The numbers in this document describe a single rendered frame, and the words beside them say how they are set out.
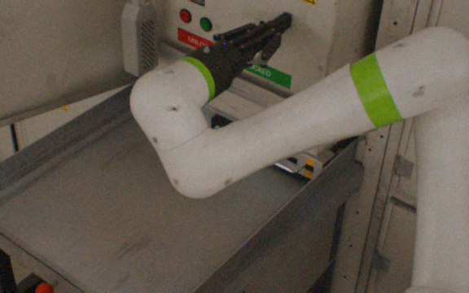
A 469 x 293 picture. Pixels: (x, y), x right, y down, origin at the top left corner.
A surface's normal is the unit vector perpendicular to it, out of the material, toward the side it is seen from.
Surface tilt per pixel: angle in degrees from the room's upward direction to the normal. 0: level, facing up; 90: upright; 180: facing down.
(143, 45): 90
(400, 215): 90
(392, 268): 90
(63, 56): 90
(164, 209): 0
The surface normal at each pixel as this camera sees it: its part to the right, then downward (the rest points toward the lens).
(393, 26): -0.61, 0.47
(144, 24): 0.79, 0.40
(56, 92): 0.58, 0.52
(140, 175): 0.04, -0.78
